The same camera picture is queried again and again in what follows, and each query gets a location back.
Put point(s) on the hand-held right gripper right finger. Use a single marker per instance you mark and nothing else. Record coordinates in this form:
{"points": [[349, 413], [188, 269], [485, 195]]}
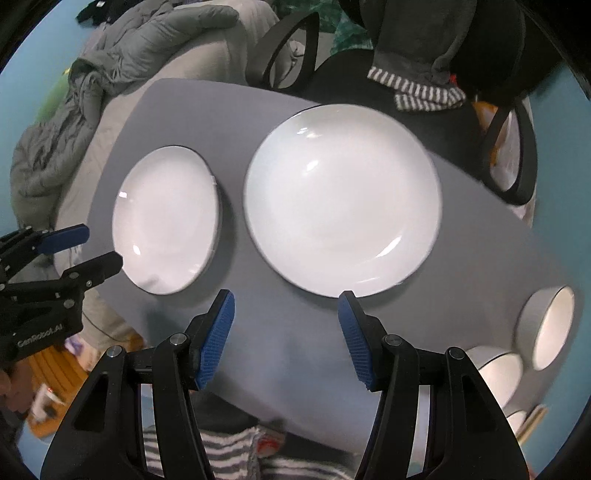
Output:
{"points": [[353, 332]]}

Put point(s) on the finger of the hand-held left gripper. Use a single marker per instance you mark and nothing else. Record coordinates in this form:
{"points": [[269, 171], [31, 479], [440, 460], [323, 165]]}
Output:
{"points": [[67, 237], [99, 267]]}

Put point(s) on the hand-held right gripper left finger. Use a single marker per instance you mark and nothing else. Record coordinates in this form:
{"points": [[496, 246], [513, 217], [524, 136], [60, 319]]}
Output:
{"points": [[217, 337]]}

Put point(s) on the small white plate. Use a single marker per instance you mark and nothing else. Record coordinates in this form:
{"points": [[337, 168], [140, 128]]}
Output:
{"points": [[166, 217]]}

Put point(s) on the stack of white plates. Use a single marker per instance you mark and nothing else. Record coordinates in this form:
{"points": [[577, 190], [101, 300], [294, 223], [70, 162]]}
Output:
{"points": [[341, 198]]}

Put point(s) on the white bowl with black rim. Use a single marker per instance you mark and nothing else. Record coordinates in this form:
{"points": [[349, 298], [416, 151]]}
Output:
{"points": [[496, 374], [549, 323], [515, 421]]}

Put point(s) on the orange wooden board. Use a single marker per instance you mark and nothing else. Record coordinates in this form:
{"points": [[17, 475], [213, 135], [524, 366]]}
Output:
{"points": [[51, 364]]}

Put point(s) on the striped grey white clothing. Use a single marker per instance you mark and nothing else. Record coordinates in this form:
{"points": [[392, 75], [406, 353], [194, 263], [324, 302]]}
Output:
{"points": [[240, 452]]}

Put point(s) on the wooden sticks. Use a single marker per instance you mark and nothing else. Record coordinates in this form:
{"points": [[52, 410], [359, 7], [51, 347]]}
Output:
{"points": [[533, 422]]}

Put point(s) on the grey puffer jacket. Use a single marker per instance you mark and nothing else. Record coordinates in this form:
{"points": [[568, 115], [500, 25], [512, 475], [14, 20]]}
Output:
{"points": [[138, 41]]}

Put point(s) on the black office chair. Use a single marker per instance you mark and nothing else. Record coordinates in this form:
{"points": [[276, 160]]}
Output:
{"points": [[351, 83]]}

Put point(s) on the grey garment with striped cuffs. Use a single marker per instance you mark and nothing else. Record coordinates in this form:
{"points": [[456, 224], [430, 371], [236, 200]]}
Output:
{"points": [[411, 41]]}

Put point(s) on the green patterned cloth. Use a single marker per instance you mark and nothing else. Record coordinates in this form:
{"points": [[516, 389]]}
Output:
{"points": [[348, 30]]}

